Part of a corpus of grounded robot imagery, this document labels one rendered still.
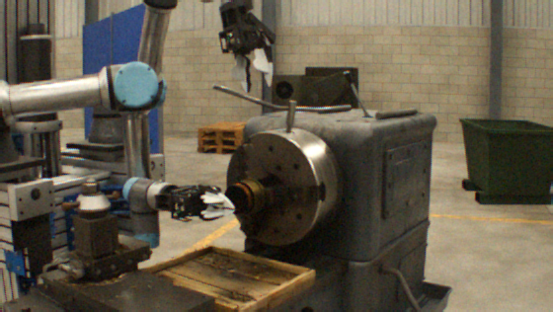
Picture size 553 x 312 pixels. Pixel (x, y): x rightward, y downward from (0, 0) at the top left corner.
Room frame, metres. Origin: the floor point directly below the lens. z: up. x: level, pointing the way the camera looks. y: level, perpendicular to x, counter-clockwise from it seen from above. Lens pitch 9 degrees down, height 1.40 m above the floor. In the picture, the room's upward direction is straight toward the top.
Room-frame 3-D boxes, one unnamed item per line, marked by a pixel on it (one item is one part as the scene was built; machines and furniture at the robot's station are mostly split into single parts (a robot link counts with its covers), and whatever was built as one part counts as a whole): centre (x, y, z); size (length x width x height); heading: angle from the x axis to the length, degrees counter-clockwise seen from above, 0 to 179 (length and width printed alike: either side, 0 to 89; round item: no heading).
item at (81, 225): (1.06, 0.38, 1.07); 0.07 x 0.07 x 0.10; 54
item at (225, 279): (1.27, 0.13, 0.89); 0.36 x 0.30 x 0.04; 54
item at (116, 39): (7.96, 2.47, 1.18); 4.12 x 0.80 x 2.35; 33
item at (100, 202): (1.06, 0.39, 1.13); 0.08 x 0.08 x 0.03
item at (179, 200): (1.31, 0.24, 1.08); 0.12 x 0.09 x 0.08; 54
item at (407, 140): (1.80, -0.23, 1.06); 0.59 x 0.48 x 0.39; 144
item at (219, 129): (9.73, 0.82, 0.22); 1.25 x 0.86 x 0.44; 164
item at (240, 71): (1.31, 0.09, 1.39); 0.06 x 0.03 x 0.09; 144
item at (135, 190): (1.41, 0.36, 1.07); 0.11 x 0.08 x 0.09; 54
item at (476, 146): (5.86, -2.70, 0.43); 1.34 x 0.94 x 0.85; 173
